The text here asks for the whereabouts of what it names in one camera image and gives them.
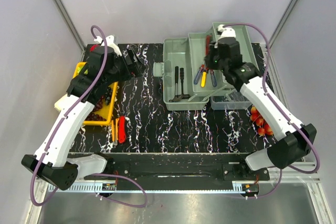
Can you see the yellow plastic tray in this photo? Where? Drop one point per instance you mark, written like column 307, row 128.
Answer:
column 106, row 110

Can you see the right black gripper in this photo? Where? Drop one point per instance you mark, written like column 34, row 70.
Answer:
column 207, row 59

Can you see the red tomato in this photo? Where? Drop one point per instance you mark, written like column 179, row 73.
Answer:
column 93, row 48

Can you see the dark red grape bunch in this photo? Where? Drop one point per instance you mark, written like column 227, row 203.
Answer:
column 94, row 116

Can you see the blue screwdriver with red band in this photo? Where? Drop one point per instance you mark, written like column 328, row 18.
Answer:
column 198, row 75

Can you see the yellow handled screwdriver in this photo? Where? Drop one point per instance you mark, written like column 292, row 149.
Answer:
column 203, row 78

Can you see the clear grey plastic toolbox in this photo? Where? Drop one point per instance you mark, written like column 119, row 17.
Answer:
column 189, row 53

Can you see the red utility knife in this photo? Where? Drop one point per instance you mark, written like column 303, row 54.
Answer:
column 122, row 132

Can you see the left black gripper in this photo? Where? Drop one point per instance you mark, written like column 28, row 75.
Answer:
column 133, row 70

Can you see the black claw hammer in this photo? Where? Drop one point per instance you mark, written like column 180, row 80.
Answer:
column 183, row 95

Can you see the red cherry bunch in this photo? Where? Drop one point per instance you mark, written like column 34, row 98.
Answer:
column 263, row 128

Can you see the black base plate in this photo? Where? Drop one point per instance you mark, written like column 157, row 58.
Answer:
column 173, row 172

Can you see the white green leek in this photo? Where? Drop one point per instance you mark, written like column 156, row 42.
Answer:
column 61, row 102

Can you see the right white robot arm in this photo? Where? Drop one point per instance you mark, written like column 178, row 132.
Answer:
column 294, row 140

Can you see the dark blue grape bunch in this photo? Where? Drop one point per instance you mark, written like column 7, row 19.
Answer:
column 108, row 95

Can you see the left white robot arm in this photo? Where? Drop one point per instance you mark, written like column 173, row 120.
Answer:
column 105, row 66

